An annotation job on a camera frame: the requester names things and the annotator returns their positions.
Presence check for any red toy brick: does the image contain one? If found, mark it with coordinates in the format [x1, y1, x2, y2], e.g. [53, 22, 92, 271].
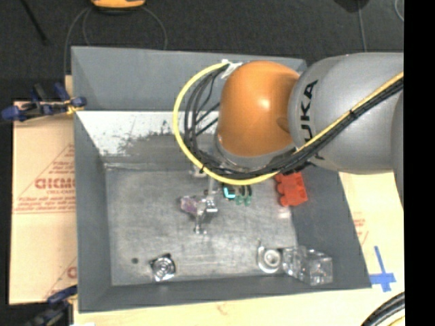
[274, 170, 309, 208]

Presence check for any clear round glass dish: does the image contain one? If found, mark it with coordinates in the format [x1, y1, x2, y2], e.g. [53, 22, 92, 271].
[256, 246, 284, 274]

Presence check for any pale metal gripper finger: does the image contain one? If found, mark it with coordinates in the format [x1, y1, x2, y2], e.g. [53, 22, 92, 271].
[193, 199, 207, 234]
[201, 198, 220, 235]

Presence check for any clear glass block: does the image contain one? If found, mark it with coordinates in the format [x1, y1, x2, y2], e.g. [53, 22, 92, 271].
[281, 246, 334, 287]

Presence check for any clear purple plastic piece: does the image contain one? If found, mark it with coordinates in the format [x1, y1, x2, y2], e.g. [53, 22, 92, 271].
[179, 195, 202, 214]

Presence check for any grey metal bin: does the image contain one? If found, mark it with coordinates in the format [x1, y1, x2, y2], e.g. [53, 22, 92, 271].
[70, 46, 372, 312]

